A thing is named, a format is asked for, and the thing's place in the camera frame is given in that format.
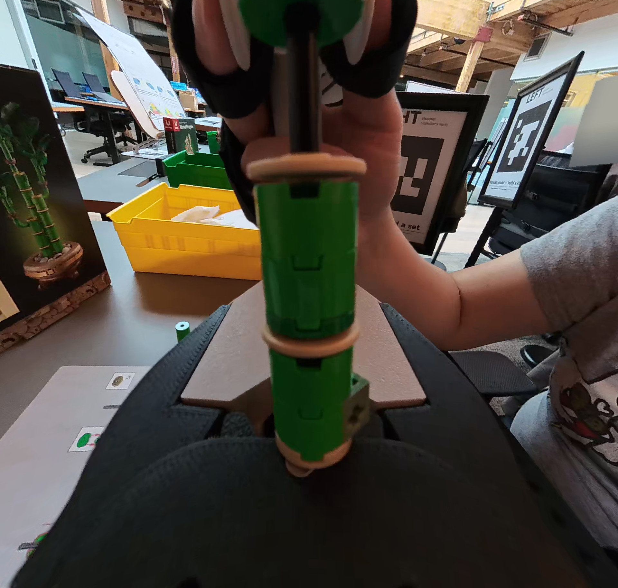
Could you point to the small green cylinder brick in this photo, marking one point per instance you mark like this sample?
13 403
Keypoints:
182 331

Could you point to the person's right forearm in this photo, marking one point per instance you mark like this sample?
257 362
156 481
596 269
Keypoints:
434 298

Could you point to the large green cylinder brick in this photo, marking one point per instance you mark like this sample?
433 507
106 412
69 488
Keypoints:
299 4

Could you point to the small green bin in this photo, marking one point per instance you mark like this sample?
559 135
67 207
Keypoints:
212 141

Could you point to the yellow plastic bin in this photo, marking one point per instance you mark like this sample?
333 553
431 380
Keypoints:
183 250

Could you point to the person's right hand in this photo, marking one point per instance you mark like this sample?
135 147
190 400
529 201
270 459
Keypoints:
376 163

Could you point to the framed marker sign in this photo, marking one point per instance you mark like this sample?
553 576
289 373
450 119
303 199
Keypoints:
434 173
526 134

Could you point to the building instruction booklet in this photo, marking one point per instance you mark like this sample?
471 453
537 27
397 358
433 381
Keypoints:
48 429

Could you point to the black office chair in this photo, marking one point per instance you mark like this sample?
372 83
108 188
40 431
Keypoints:
104 125

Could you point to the person's grey trousers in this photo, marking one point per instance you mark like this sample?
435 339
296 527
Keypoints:
545 443

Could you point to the dark open laptop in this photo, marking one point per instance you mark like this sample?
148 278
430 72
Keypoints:
65 82
94 84

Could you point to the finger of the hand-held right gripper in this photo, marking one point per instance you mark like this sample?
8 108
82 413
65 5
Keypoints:
231 23
362 23

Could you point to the small dark box red label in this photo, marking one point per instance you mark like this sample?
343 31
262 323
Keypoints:
183 134

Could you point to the white plastic bag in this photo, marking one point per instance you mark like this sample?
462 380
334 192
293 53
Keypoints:
198 214

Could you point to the toy bamboo stalk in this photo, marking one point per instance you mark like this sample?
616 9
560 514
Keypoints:
309 250

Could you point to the green plastic bin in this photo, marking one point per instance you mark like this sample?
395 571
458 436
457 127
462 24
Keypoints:
193 175

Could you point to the tilted poster board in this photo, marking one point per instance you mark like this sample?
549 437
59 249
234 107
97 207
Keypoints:
130 62

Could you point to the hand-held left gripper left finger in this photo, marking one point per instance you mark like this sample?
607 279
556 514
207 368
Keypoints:
222 356

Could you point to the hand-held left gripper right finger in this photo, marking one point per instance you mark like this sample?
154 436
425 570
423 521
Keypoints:
386 356

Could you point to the black toy set box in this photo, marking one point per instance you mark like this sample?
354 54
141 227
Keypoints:
38 187

